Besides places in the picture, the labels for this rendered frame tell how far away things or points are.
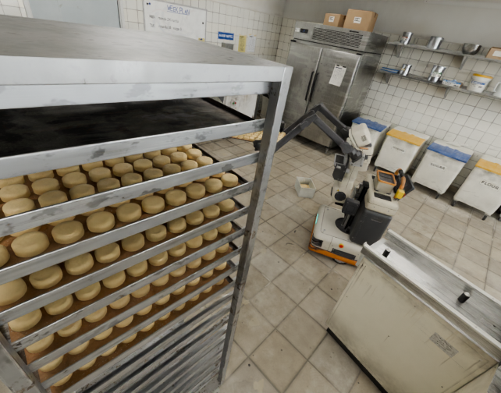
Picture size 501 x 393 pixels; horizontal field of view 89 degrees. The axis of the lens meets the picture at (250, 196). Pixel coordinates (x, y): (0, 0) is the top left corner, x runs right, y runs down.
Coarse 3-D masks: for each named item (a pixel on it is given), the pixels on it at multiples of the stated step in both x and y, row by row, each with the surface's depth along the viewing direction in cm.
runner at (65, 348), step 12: (216, 264) 82; (192, 276) 76; (168, 288) 71; (144, 300) 67; (156, 300) 70; (132, 312) 65; (108, 324) 62; (84, 336) 58; (60, 348) 55; (72, 348) 57; (36, 360) 53; (48, 360) 55
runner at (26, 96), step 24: (0, 96) 30; (24, 96) 31; (48, 96) 32; (72, 96) 34; (96, 96) 36; (120, 96) 38; (144, 96) 40; (168, 96) 43; (192, 96) 46; (216, 96) 50
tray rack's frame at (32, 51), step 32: (0, 32) 37; (32, 32) 41; (64, 32) 47; (96, 32) 55; (128, 32) 65; (0, 64) 26; (32, 64) 28; (64, 64) 30; (96, 64) 32; (128, 64) 34; (160, 64) 37; (192, 64) 40; (224, 64) 44; (256, 64) 50; (0, 352) 43; (32, 384) 51; (160, 384) 143
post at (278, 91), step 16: (288, 80) 57; (272, 96) 59; (272, 112) 60; (272, 128) 62; (272, 144) 65; (272, 160) 69; (256, 176) 71; (256, 192) 73; (256, 208) 76; (256, 224) 80; (240, 256) 90; (240, 272) 93; (240, 288) 97; (240, 304) 106; (224, 352) 128; (224, 368) 137
